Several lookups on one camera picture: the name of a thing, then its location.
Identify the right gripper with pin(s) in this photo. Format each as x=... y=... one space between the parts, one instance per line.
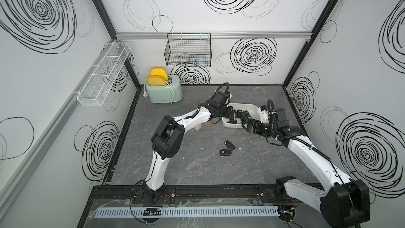
x=257 y=123

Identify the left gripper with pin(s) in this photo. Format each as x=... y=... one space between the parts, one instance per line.
x=229 y=114

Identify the white storage box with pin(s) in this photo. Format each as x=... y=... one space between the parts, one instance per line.
x=250 y=108

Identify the black three-button key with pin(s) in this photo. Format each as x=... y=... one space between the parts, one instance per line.
x=229 y=145

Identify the black vw key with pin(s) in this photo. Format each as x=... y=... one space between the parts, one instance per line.
x=225 y=152

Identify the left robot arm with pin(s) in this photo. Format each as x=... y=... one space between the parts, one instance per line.
x=167 y=138

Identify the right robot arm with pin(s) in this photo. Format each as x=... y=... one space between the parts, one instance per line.
x=343 y=201

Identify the pink translucent cup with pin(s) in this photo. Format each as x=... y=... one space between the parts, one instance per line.
x=208 y=124

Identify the clear jar with grain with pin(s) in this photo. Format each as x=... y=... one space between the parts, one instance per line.
x=198 y=127

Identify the mint green toaster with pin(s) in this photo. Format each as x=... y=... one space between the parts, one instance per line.
x=170 y=93

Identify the rear yellow toast slice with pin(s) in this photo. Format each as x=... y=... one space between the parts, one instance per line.
x=159 y=72

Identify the yellow toast slice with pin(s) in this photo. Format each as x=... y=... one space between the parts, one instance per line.
x=155 y=81
x=159 y=72

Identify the front yellow toast slice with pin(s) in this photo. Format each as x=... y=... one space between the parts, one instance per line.
x=155 y=81

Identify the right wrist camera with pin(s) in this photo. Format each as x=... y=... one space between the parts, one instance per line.
x=264 y=114

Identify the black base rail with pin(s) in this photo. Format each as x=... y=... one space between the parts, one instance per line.
x=174 y=194

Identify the black wire basket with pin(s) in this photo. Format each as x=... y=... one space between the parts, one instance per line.
x=194 y=48

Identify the white slotted cable duct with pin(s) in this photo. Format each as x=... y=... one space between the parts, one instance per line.
x=200 y=211

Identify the white mesh wall shelf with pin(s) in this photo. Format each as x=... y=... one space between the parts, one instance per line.
x=101 y=82

